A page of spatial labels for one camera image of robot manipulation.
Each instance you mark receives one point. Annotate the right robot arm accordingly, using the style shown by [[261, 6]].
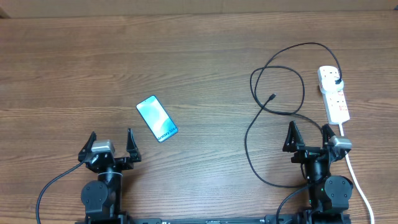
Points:
[[328, 194]]

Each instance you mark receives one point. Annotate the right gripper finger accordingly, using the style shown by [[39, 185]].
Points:
[[294, 141], [327, 134]]

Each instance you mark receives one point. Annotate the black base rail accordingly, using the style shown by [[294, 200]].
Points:
[[268, 219]]

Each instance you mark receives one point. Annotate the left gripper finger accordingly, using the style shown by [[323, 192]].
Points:
[[131, 147], [87, 147]]

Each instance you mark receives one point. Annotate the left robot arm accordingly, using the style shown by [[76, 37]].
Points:
[[102, 197]]

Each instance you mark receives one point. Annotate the Galaxy smartphone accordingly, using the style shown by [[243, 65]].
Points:
[[157, 119]]

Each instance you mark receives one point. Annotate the white power strip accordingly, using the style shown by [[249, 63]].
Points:
[[335, 103]]

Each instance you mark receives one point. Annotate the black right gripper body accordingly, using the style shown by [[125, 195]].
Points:
[[305, 154]]

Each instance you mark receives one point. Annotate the white charger adapter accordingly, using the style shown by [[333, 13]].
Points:
[[329, 86]]

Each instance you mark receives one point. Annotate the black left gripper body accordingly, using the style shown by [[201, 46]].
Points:
[[122, 164]]

